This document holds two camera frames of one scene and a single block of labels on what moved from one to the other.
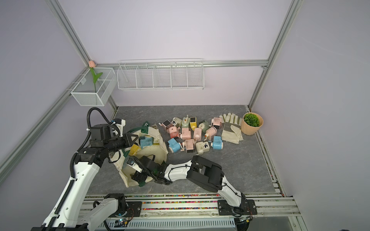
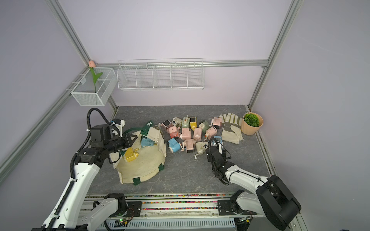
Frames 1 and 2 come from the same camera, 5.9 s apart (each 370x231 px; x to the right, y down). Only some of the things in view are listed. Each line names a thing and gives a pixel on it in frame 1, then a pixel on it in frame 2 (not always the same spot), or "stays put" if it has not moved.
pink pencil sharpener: x=197 y=134 stays put
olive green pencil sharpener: x=204 y=126 stays put
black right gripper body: x=139 y=176 to x=223 y=157
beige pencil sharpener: x=202 y=147 stays put
